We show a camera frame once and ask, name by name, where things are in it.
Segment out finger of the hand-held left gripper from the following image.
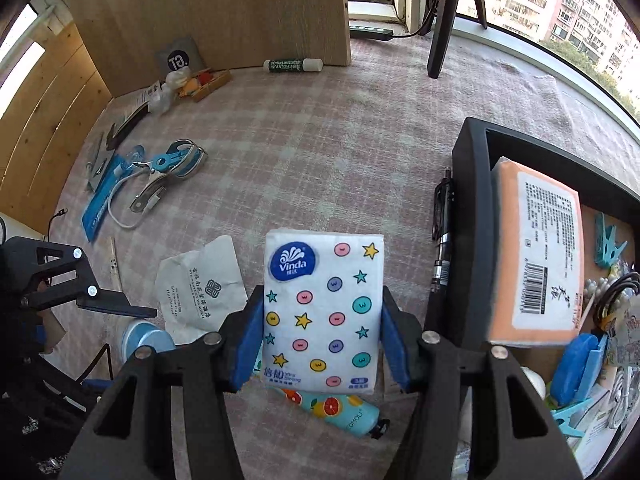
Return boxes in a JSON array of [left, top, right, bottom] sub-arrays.
[[0, 236, 158, 319]]

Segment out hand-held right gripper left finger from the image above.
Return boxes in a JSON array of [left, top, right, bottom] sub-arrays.
[[59, 285, 265, 480]]

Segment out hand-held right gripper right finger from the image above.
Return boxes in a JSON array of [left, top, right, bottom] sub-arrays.
[[380, 285, 583, 480]]

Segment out white dotted tissue pack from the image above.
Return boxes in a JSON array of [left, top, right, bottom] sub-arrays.
[[260, 229, 386, 395]]

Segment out silver metal clip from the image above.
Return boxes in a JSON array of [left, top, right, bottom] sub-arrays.
[[129, 142, 208, 213]]

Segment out black container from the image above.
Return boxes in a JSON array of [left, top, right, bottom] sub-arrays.
[[445, 116, 640, 480]]

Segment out blue round case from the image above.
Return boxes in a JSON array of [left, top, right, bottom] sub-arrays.
[[550, 334, 601, 407]]

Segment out wrapped wooden toothpick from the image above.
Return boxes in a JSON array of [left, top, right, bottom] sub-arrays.
[[107, 236, 123, 292]]

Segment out round blue white tin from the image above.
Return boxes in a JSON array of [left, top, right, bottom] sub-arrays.
[[121, 319, 177, 361]]

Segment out white paper packet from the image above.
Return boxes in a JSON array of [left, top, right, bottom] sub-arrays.
[[155, 235, 249, 346]]

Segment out person's dark sparkly clothing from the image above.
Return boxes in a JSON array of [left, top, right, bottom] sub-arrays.
[[0, 400, 76, 480]]

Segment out citrus print hand cream tube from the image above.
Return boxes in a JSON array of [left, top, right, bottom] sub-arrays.
[[252, 360, 391, 440]]

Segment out black pen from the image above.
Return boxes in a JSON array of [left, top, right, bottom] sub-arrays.
[[425, 167, 456, 331]]

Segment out orange tissue pack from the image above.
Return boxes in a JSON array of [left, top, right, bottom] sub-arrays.
[[487, 156, 586, 348]]

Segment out small teal clip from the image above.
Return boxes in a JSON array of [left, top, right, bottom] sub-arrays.
[[147, 140, 196, 173]]

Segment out pine wood panel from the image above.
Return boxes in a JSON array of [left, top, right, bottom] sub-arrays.
[[0, 22, 113, 236]]

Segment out pink plaid cloth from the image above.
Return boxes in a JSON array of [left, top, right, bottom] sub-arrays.
[[47, 35, 640, 480]]

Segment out cotton swabs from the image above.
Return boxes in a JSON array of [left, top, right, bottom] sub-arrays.
[[575, 275, 613, 321]]

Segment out white label packet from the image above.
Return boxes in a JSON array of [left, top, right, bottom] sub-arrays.
[[120, 80, 162, 111]]

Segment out crumpled white plastic wrapper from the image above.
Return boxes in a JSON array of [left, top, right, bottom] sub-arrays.
[[157, 69, 191, 113]]

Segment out colourful printed packet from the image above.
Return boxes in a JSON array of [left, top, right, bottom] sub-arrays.
[[602, 305, 640, 376]]

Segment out wooden clothespin with cartoon figure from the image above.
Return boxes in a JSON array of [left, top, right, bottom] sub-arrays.
[[177, 69, 232, 102]]

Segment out grey sachet with black circle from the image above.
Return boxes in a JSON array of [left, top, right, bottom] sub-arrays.
[[154, 36, 207, 75]]

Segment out green glue stick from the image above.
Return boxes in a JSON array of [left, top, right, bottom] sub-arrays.
[[263, 58, 323, 73]]

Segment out light wooden board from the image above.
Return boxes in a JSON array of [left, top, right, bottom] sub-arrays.
[[62, 0, 352, 98]]

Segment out black power strip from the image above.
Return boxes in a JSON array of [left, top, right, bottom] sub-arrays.
[[348, 25, 394, 42]]

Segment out black chair leg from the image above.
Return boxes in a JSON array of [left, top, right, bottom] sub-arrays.
[[425, 0, 488, 79]]

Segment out thin black cable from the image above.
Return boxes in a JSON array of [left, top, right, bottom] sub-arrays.
[[75, 342, 113, 386]]

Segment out thin white cable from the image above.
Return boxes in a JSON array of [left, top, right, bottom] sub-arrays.
[[107, 167, 151, 231]]

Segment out blue cable package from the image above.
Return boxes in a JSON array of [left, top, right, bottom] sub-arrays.
[[81, 145, 146, 243]]

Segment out grey metal bracket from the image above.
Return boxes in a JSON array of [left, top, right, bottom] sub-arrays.
[[85, 132, 113, 193]]

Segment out coiled black cable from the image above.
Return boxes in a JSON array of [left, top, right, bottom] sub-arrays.
[[592, 270, 640, 331]]

